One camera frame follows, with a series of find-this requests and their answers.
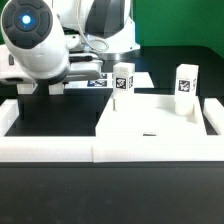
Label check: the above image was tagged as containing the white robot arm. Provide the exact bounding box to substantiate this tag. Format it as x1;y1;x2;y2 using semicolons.
0;0;140;85

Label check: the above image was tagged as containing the white U-shaped obstacle fence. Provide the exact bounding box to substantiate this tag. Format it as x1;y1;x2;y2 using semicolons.
0;99;224;163

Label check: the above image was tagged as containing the white square table top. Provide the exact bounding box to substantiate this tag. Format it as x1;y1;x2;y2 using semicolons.
95;94;206;138

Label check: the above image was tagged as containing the white marker base plate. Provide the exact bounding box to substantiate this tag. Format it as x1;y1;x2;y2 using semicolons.
64;72;155;90

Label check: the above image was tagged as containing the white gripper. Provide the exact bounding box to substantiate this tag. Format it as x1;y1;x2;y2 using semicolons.
65;53;104;82

